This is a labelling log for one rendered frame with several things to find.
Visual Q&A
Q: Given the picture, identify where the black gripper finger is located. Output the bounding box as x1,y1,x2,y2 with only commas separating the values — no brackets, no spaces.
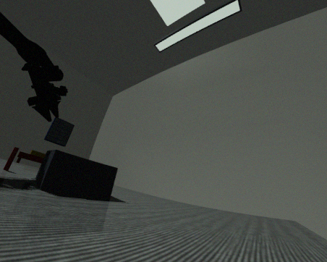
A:
49,101,61,118
32,102,52,122

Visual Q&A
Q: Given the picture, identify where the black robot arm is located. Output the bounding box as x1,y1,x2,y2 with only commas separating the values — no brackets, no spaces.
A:
0,12,68,96

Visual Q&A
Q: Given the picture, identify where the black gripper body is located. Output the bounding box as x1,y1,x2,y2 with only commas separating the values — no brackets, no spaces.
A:
27,80,61,106

